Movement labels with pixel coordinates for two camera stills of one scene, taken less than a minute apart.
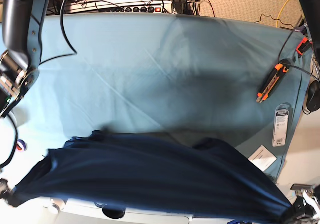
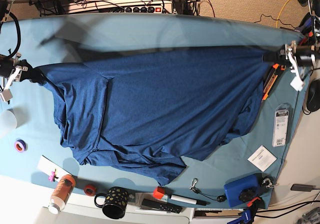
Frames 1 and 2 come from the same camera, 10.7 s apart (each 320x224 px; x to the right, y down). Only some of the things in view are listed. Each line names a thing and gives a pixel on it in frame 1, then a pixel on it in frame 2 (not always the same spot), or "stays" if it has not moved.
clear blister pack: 280,124 stays
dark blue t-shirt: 173,174 to 146,112
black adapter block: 300,187 stays
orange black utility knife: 275,76 stays
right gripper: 301,214 to 286,54
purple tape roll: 21,146 stays
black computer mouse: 313,96 stays
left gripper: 5,193 to 24,71
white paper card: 263,158 stays
